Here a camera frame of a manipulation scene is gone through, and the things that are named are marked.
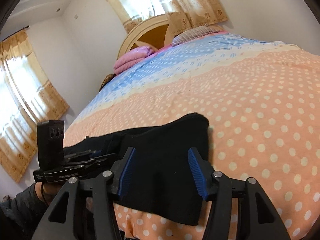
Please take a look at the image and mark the beige curtain centre window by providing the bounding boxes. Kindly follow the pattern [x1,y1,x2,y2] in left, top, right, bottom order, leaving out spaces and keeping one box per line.
[106,0,228,35]

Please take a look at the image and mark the black pants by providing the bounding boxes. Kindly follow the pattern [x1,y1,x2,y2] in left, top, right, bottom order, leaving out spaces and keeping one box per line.
[63,113,209,226]

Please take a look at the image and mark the beige curtain side window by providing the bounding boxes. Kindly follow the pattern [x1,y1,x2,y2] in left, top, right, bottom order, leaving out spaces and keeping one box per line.
[1,30,69,182]

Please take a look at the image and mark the brown patterned cloth bundle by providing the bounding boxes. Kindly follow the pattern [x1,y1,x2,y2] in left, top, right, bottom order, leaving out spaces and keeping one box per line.
[99,74,116,91]

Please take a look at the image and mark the folded pink blanket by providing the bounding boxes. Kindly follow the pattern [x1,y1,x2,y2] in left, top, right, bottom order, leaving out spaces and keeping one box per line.
[113,46,155,75]

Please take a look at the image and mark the dark sleeve forearm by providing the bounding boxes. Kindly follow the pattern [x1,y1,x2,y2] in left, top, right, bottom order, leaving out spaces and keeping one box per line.
[1,183,48,239]

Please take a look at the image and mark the person's left hand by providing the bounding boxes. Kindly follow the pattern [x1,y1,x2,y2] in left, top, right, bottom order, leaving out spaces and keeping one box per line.
[35,182,62,205]

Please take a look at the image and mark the striped pillow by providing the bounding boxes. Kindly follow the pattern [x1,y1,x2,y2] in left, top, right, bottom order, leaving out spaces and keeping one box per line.
[171,25,224,47]

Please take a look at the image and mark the cream wooden headboard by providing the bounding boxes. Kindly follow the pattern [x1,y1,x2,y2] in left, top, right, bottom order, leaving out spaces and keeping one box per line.
[117,15,174,59]

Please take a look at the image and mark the polka dot bed sheet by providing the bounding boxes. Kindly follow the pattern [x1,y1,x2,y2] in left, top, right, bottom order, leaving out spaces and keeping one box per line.
[64,33,319,239]

